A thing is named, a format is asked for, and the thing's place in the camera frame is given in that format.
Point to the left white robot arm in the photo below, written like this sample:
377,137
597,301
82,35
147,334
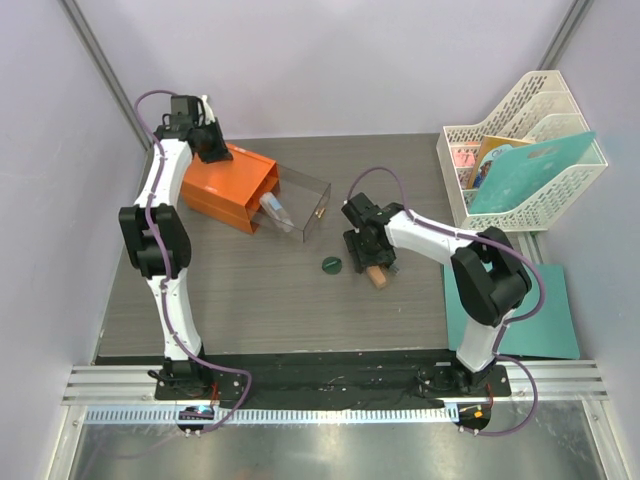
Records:
158,245

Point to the clear plastic tube bottle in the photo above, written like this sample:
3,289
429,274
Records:
276,212

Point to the orange drawer organizer box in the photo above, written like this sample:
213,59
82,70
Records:
229,190

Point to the teal plastic folder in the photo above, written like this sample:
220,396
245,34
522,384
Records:
519,173

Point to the clear drawer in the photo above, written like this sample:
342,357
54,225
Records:
260,217
304,197

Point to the teal clipboard on table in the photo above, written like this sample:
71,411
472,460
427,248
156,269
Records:
548,334

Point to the yellow book in holder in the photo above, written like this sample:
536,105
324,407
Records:
491,147

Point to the peach foundation bottle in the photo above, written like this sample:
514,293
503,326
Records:
378,276

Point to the aluminium rail frame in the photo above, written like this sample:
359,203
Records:
543,380

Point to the white slotted cable duct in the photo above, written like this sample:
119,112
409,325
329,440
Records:
201,415

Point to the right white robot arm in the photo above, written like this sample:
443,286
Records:
490,277

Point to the white mesh file holder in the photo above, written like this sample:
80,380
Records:
540,107

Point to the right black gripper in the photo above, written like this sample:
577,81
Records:
360,259

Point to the pink booklet in holder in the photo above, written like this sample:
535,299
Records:
465,163

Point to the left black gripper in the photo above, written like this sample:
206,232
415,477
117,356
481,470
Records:
215,148

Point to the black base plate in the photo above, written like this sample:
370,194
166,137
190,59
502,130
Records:
342,379

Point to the green puff with strap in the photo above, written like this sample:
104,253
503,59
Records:
332,265

